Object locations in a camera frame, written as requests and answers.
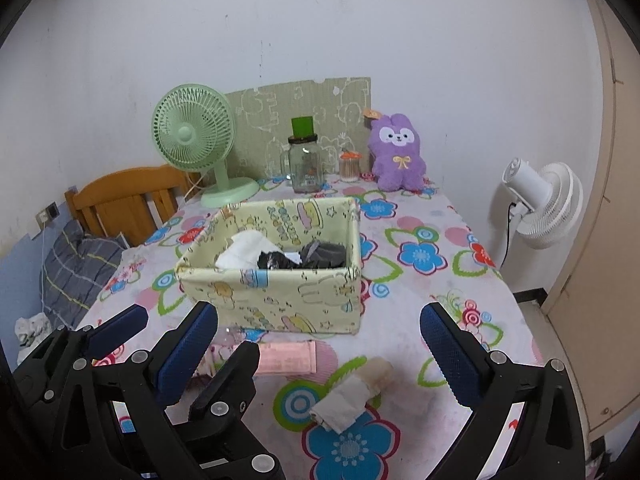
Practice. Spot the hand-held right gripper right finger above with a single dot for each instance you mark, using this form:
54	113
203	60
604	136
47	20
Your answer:
450	355

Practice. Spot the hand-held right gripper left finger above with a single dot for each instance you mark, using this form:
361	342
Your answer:
185	350

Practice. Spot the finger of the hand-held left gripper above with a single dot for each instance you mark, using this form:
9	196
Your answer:
235	375
117	327

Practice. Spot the pink packet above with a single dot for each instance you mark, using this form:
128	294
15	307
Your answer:
285	357

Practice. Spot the yellow cartoon fabric storage box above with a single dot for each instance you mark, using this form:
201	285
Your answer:
260	305

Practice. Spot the white beige cloth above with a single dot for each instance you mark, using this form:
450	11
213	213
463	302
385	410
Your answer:
345	400

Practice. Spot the black plastic bag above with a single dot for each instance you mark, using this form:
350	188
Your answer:
272	259

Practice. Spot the grey sock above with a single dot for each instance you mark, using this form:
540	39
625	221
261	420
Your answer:
325	255

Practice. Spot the white floral quilt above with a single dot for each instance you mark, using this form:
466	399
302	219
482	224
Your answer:
127	270

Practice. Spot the grey plaid pillow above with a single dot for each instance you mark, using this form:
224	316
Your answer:
75	265

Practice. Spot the white crumpled cloth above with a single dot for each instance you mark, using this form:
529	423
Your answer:
32	330

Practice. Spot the wooden chair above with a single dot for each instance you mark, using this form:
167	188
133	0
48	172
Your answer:
115	200

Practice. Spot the white standing fan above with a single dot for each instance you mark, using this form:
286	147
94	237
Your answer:
545	205

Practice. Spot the beige door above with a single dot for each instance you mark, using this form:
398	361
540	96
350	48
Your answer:
600	260

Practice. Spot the purple plush bunny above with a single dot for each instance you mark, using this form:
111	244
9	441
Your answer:
397	165

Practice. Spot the green desk fan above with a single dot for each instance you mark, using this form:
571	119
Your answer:
185	132

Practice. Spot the small jar with orange lid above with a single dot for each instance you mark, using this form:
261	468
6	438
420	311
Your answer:
350	170

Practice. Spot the glass jar with green lid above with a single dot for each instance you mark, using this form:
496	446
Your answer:
306	170

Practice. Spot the green printed board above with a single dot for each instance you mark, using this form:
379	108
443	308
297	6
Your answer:
260	110

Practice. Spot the wall socket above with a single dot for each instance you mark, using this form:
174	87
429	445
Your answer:
50	212

